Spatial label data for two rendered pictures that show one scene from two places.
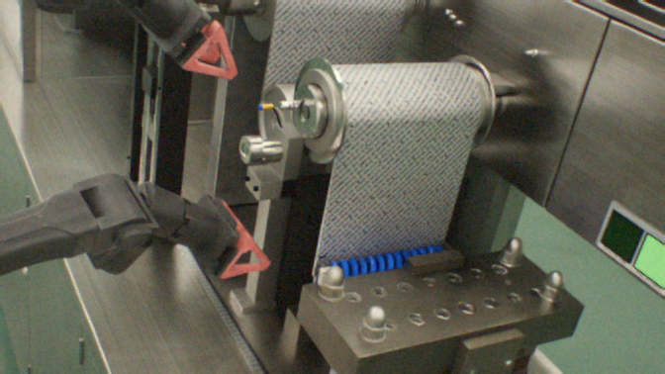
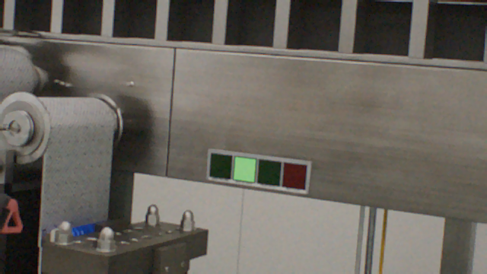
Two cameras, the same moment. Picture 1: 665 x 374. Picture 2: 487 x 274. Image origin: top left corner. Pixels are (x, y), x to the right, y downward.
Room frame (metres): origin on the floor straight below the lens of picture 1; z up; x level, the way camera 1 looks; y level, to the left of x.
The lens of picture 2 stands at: (-0.83, 0.58, 1.42)
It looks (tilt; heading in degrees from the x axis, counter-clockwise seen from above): 5 degrees down; 330
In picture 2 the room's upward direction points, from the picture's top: 4 degrees clockwise
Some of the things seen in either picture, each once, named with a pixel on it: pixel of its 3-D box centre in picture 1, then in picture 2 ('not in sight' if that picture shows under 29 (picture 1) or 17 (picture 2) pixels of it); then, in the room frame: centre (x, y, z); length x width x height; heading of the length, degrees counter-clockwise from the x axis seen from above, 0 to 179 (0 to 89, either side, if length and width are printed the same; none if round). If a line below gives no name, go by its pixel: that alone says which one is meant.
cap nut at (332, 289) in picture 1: (333, 280); (65, 232); (0.91, -0.03, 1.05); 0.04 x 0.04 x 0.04
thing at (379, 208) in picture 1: (391, 214); (77, 197); (1.04, -0.10, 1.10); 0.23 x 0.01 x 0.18; 124
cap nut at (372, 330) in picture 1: (374, 321); (106, 238); (0.84, -0.09, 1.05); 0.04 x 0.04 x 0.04
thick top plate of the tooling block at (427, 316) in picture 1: (443, 311); (131, 249); (0.96, -0.20, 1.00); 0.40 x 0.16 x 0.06; 124
